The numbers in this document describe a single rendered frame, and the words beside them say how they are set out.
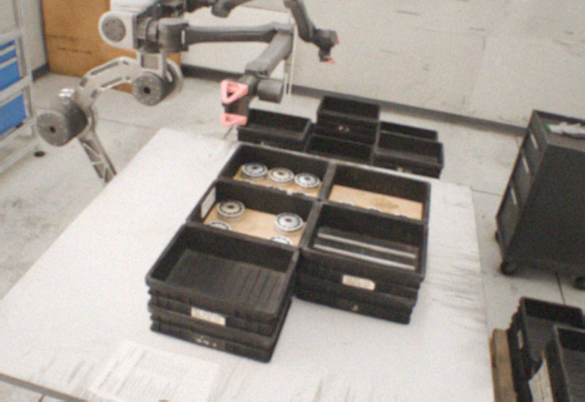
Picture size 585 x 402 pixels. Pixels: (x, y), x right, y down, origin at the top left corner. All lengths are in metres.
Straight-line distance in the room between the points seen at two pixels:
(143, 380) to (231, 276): 0.42
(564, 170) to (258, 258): 1.81
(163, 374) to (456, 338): 0.95
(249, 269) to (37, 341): 0.70
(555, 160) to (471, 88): 2.18
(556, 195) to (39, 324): 2.51
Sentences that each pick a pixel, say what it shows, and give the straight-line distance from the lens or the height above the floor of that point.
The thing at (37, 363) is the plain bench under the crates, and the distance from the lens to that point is 1.77.
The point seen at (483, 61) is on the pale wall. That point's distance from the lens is 5.00.
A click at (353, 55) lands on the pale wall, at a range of 4.99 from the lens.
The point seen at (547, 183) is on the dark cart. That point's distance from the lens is 3.08.
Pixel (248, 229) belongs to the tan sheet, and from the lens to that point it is 1.97.
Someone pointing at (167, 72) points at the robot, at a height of 1.18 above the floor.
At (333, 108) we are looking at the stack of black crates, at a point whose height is 0.51.
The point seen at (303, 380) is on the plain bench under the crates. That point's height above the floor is 0.70.
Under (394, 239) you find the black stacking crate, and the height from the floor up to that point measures 0.84.
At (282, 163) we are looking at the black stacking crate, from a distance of 2.28.
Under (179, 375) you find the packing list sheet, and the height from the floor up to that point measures 0.70.
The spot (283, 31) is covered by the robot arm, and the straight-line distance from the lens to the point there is 1.85.
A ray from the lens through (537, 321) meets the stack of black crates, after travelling 2.82.
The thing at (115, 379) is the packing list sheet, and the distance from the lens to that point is 1.69.
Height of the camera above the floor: 2.03
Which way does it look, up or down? 33 degrees down
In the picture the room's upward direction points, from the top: 6 degrees clockwise
